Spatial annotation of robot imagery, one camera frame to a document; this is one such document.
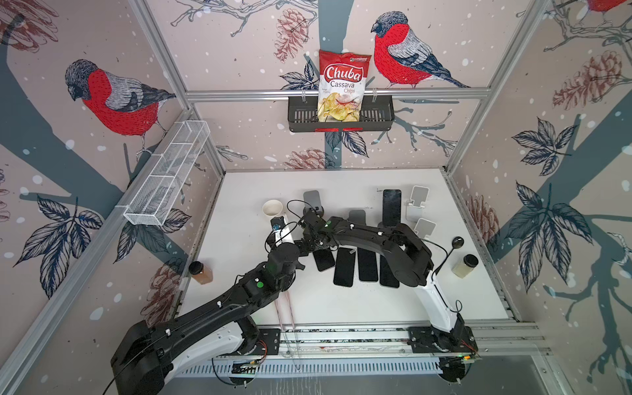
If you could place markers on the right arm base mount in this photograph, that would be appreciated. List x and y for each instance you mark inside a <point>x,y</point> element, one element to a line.
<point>427,340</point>

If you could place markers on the white ceramic mug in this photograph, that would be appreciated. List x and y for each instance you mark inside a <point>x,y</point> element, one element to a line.
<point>273,208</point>

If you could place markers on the Chuba cassava chips bag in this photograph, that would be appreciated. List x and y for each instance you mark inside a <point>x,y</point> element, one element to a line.
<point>342,80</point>

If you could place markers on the white wire mesh shelf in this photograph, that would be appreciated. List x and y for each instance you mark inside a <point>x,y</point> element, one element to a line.
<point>159,191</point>

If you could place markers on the purple-edged black phone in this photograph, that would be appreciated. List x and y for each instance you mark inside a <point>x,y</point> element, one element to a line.
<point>324,260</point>

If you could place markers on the left pink chopstick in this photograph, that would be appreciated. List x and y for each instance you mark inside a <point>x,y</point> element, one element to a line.
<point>283,312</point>

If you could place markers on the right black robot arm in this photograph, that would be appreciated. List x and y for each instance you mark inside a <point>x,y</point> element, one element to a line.
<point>408,257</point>

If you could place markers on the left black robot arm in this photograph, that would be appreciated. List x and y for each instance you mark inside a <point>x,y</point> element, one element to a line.
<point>148,357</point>

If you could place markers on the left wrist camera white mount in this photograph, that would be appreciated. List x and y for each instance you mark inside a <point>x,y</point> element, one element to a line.
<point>281,231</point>

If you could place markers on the black wire wall basket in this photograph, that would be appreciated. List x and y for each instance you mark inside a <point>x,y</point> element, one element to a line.
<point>376,115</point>

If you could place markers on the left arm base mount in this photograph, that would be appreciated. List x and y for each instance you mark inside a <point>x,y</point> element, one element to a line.
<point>267,343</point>

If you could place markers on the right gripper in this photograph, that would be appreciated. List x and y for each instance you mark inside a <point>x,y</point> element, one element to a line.
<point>311,251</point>

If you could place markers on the right pink chopstick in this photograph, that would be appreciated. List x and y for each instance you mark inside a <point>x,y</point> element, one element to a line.
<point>292,321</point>

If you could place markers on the aluminium front rail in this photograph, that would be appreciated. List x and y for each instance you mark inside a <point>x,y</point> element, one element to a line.
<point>492,338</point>

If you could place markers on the pink chopstick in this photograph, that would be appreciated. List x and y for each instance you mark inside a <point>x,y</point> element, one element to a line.
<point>292,321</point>
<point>283,312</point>

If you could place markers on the large black reflective phone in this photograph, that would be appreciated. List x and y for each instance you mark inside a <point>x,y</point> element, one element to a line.
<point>344,267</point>

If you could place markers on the tall black phone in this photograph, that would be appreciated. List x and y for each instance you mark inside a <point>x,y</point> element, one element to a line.
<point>392,205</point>

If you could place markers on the wooden base phone stand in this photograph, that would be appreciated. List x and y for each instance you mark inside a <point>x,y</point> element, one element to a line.
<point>357,217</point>

